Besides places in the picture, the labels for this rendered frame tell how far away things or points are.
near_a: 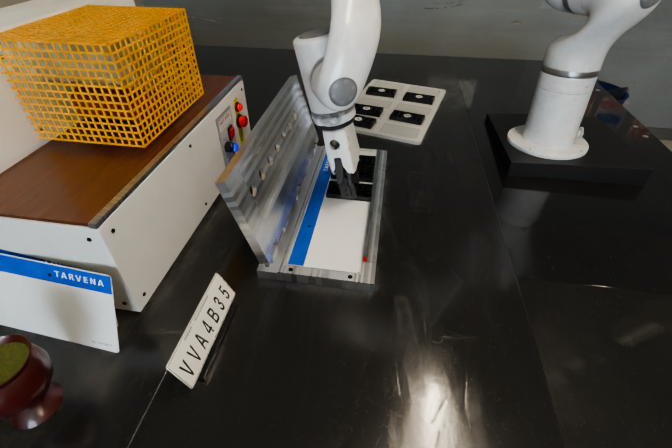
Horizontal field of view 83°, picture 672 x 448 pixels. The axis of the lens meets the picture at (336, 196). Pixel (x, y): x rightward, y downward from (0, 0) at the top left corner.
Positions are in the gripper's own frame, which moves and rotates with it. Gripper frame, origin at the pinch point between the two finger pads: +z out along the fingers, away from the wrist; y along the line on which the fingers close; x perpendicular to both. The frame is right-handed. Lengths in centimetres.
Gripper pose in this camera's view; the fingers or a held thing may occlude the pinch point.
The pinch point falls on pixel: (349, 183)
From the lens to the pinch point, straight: 82.5
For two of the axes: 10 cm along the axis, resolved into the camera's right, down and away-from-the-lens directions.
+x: -9.7, 0.7, 2.5
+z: 2.0, 7.9, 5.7
